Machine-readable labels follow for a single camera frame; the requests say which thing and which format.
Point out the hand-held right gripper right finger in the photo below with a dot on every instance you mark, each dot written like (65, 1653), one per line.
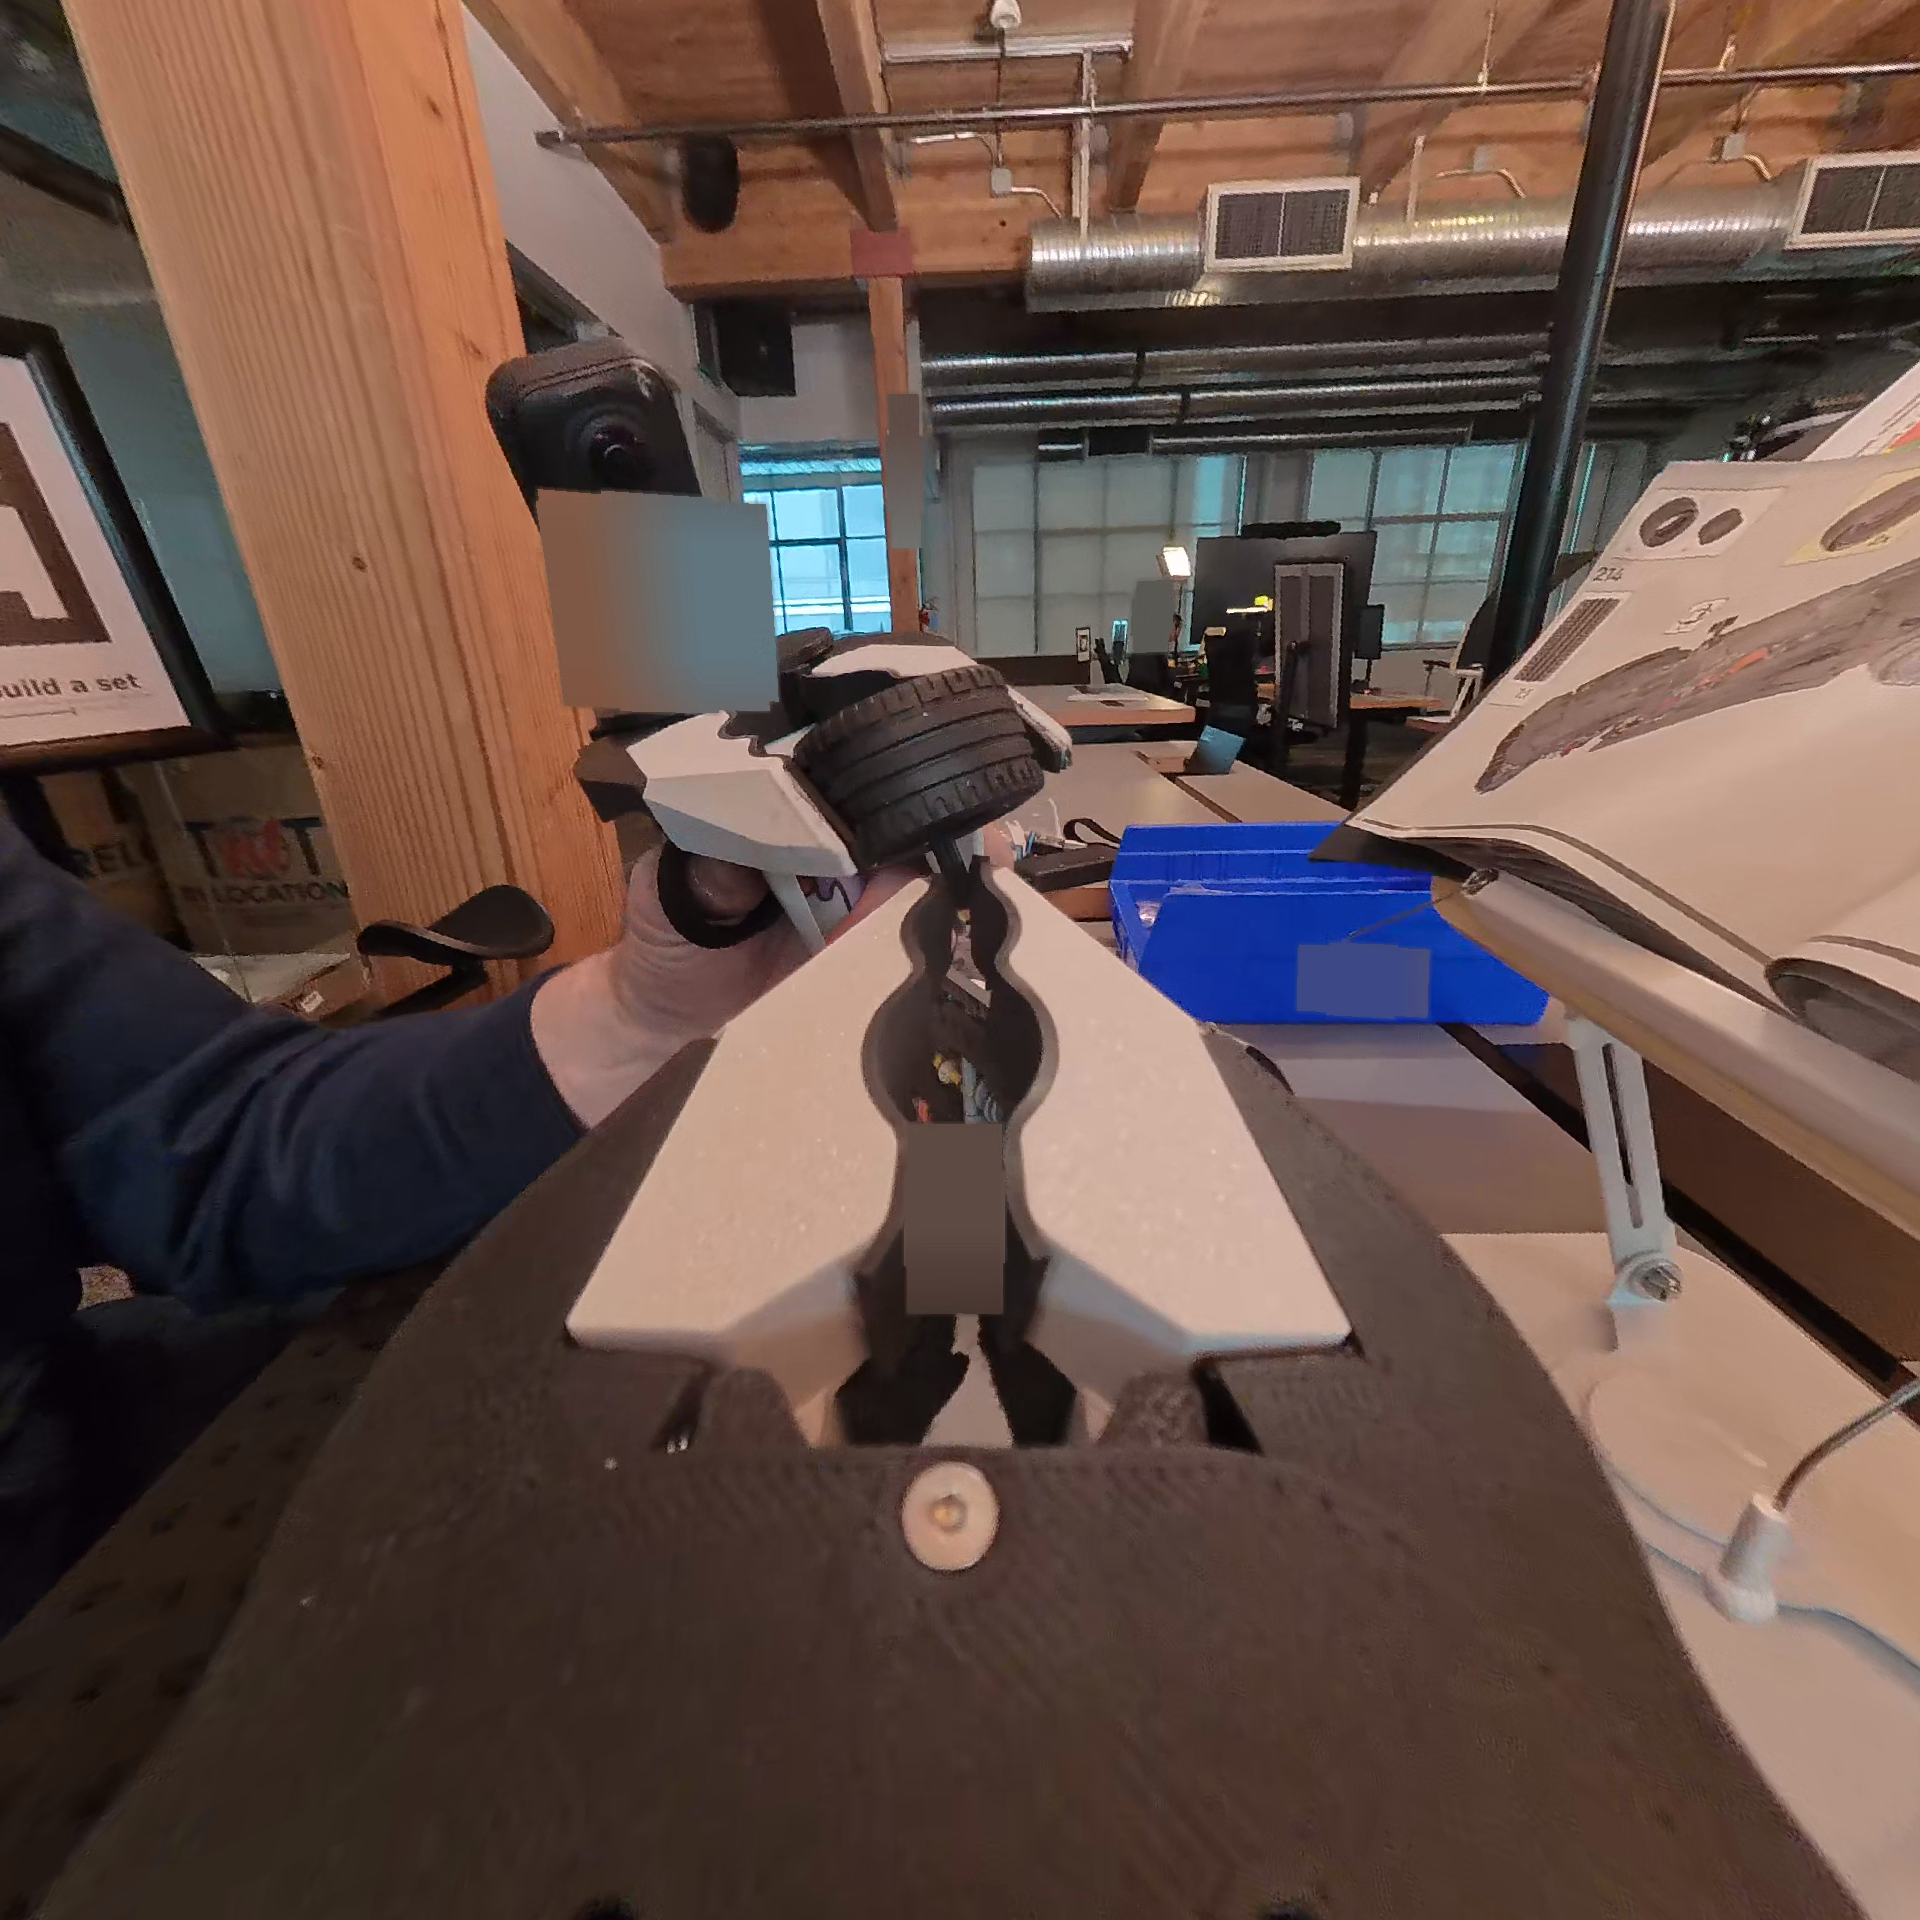
(1166, 1182)

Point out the white air vent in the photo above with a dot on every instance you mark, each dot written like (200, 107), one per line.
(1859, 199)
(1284, 229)

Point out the printed cardboard box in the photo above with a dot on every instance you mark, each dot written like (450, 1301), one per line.
(258, 869)

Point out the black lego wheel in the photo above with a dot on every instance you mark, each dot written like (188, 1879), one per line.
(914, 762)

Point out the person's left forearm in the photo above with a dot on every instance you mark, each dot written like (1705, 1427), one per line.
(270, 1110)

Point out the blue storage bin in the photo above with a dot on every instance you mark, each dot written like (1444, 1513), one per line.
(1204, 934)

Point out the black perforated pad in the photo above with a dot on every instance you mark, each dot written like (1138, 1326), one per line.
(150, 1653)

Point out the lego instruction book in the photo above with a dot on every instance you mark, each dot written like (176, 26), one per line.
(1655, 714)

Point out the black framed poster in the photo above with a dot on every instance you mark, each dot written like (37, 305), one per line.
(90, 647)

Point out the wooden post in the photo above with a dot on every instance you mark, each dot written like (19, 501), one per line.
(347, 445)

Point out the silver spiral duct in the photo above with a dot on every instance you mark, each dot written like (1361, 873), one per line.
(1504, 240)

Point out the metal ceiling pipe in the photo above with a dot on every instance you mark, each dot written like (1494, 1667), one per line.
(898, 120)

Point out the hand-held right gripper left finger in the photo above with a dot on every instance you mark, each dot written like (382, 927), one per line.
(732, 1182)

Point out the person's left hand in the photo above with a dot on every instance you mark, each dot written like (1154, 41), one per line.
(649, 1002)

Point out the black ceiling speaker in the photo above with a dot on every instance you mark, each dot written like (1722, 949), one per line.
(712, 182)

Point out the black box speaker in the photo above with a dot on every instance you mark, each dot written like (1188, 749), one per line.
(749, 341)

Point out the white book stand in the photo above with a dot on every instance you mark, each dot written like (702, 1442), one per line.
(1633, 1170)

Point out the black monitor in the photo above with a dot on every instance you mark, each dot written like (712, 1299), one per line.
(1252, 601)

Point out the small lego axle assembly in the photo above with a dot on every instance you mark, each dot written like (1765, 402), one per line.
(967, 1053)

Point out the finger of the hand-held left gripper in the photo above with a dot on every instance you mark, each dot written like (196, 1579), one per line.
(898, 661)
(719, 780)

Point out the black steel pole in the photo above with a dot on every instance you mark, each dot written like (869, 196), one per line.
(1594, 299)

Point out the black chair armrest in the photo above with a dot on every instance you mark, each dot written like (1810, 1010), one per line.
(481, 912)

